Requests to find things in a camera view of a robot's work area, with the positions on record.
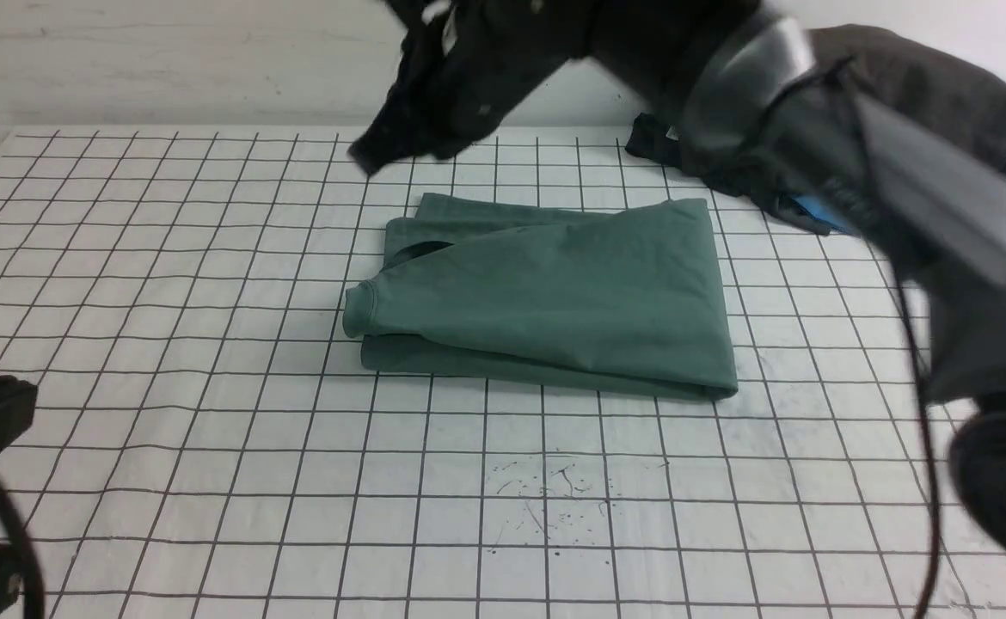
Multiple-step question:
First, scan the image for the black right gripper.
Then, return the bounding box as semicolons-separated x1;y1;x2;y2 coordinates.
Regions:
348;1;602;176

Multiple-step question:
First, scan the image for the green long-sleeve top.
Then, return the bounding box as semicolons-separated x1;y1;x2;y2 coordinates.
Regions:
342;193;739;402

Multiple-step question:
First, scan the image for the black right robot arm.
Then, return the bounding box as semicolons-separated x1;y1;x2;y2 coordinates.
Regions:
349;1;1006;549

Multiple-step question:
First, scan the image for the dark grey crumpled garment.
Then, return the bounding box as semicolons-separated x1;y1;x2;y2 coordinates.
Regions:
625;24;1006;236

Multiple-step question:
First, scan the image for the blue garment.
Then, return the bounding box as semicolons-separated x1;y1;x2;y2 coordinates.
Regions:
791;195;858;236

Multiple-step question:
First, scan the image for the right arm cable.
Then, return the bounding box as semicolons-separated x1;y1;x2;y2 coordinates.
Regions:
894;267;942;619

